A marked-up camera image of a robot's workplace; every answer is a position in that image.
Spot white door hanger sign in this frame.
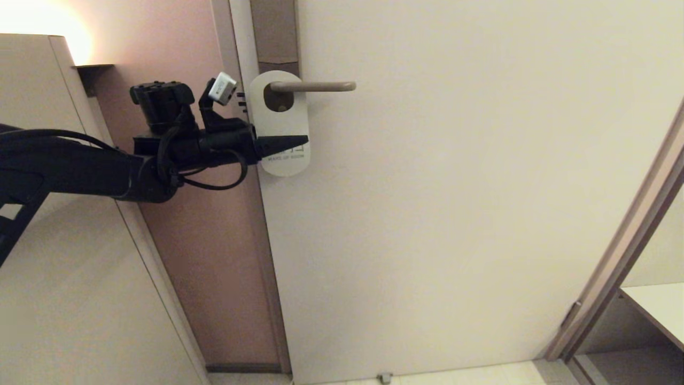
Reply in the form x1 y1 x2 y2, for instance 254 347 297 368
250 71 309 177

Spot brown door lock plate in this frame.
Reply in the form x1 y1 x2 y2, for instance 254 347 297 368
250 0 298 113

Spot white room door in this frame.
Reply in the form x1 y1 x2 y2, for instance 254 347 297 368
230 0 684 384

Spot dark skirting board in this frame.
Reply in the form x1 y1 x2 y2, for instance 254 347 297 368
206 364 284 373

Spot white shelf board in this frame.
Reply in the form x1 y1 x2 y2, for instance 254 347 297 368
620 282 684 351

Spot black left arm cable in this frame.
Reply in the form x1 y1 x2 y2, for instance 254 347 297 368
158 126 248 191

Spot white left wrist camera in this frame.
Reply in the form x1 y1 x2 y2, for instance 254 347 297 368
208 72 237 105

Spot beige door handle lever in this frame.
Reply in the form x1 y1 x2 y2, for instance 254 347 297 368
270 81 357 93

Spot metal frame hinge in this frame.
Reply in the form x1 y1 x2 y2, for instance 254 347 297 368
561 301 582 329

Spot taupe side doorway frame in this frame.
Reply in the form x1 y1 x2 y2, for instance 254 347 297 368
545 99 684 364

